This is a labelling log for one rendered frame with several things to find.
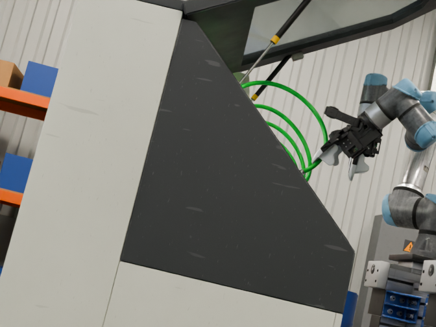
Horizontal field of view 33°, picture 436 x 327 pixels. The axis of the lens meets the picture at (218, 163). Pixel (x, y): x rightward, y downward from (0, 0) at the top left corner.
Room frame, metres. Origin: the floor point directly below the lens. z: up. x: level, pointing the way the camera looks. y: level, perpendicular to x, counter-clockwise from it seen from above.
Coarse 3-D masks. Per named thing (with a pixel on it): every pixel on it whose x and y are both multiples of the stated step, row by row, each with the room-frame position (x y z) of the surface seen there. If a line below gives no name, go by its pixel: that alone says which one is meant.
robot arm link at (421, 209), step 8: (416, 200) 2.55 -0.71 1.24; (424, 200) 2.53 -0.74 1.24; (432, 200) 2.50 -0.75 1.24; (416, 208) 2.53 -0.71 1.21; (424, 208) 2.51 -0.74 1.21; (432, 208) 2.49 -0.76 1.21; (416, 216) 2.53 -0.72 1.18; (424, 216) 2.51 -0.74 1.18; (432, 216) 2.49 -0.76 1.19; (416, 224) 2.55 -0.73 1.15; (424, 224) 2.51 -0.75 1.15; (432, 224) 2.49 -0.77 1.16
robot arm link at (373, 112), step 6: (366, 108) 2.03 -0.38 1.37; (372, 108) 2.01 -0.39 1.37; (378, 108) 1.99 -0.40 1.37; (366, 114) 2.02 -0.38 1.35; (372, 114) 2.00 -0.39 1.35; (378, 114) 2.00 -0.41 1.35; (384, 114) 1.99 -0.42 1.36; (372, 120) 2.01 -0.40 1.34; (378, 120) 2.00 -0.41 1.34; (384, 120) 2.00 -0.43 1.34; (390, 120) 2.01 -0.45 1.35; (378, 126) 2.01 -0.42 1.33; (384, 126) 2.02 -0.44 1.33
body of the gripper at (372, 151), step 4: (360, 116) 2.32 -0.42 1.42; (376, 140) 2.30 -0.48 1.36; (380, 140) 2.30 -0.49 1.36; (372, 144) 2.31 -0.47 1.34; (376, 144) 2.32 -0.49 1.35; (380, 144) 2.30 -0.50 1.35; (372, 148) 2.30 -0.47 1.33; (364, 152) 2.35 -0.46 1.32; (368, 152) 2.31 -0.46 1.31; (372, 152) 2.30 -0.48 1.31; (376, 152) 2.30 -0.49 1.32; (368, 156) 2.36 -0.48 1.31; (372, 156) 2.35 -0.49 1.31
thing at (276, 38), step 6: (306, 0) 1.88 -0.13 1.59; (300, 6) 1.88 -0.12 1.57; (294, 12) 1.89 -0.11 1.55; (300, 12) 1.89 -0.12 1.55; (288, 18) 1.89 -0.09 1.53; (294, 18) 1.89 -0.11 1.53; (288, 24) 1.89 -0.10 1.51; (282, 30) 1.89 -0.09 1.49; (276, 36) 1.89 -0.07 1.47; (276, 42) 1.89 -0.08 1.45; (264, 54) 1.90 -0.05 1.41; (258, 60) 1.90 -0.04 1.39; (252, 66) 1.90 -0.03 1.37; (240, 84) 1.90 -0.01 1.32
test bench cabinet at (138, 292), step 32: (128, 288) 1.87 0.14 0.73; (160, 288) 1.87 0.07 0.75; (192, 288) 1.87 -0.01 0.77; (224, 288) 1.87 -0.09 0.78; (128, 320) 1.87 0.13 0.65; (160, 320) 1.87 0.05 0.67; (192, 320) 1.87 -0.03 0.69; (224, 320) 1.87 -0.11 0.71; (256, 320) 1.87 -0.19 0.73; (288, 320) 1.87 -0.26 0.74; (320, 320) 1.87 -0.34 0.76
